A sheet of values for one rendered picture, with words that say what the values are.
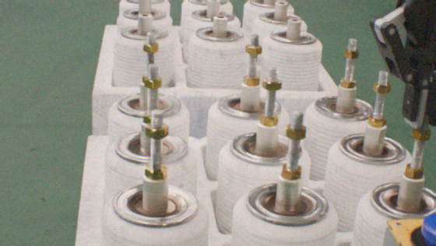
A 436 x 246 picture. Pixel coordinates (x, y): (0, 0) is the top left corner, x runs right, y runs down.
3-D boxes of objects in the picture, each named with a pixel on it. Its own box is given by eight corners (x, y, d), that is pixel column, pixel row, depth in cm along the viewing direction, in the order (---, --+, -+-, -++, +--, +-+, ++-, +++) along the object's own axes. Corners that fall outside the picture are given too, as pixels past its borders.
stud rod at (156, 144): (159, 189, 64) (162, 108, 61) (162, 195, 63) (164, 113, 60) (149, 189, 64) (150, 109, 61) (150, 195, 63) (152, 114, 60)
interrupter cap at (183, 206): (177, 184, 69) (177, 177, 68) (212, 222, 62) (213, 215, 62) (100, 196, 65) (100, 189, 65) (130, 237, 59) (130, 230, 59)
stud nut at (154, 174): (165, 170, 64) (165, 162, 63) (169, 180, 62) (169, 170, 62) (142, 171, 63) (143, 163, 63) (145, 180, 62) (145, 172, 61)
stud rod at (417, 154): (406, 187, 66) (420, 112, 64) (416, 188, 66) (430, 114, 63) (405, 191, 66) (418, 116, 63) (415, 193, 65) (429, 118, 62)
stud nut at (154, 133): (167, 130, 62) (167, 121, 62) (170, 138, 61) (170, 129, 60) (143, 131, 62) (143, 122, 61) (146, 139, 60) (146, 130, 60)
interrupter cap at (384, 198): (461, 215, 65) (462, 209, 65) (404, 233, 62) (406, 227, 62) (409, 182, 71) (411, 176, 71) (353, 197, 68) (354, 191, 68)
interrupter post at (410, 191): (424, 209, 66) (430, 178, 65) (406, 215, 65) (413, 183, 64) (408, 198, 68) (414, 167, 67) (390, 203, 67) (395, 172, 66)
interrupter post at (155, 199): (162, 201, 65) (163, 167, 64) (173, 213, 63) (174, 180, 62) (137, 205, 64) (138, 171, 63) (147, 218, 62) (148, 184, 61)
